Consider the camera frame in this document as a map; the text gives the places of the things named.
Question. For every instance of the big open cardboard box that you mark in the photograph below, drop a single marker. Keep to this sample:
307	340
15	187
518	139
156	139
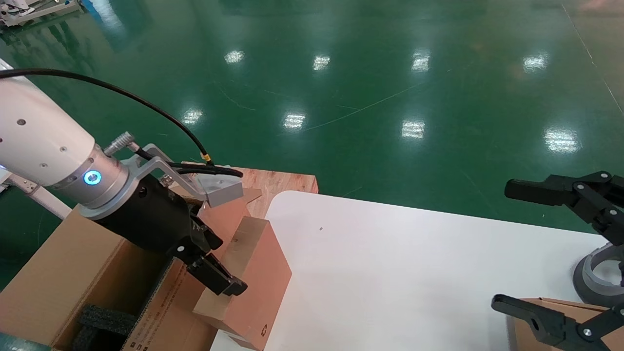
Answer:
44	282

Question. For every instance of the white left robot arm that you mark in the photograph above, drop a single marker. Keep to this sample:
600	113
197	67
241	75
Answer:
39	141

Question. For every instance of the small brown cardboard box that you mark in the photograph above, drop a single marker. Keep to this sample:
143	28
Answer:
263	282
521	341

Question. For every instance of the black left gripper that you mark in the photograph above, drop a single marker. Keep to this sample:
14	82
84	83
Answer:
151	214

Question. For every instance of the black foam insert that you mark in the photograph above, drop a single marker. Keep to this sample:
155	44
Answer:
105	321

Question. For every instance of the plywood board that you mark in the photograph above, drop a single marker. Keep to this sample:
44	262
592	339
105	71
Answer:
282	183

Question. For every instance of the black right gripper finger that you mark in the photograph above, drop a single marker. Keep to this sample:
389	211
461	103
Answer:
536	191
551	326

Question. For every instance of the white metal frame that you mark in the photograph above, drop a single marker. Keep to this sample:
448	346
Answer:
29	12

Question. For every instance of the white table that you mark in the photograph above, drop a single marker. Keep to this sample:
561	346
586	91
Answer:
44	200

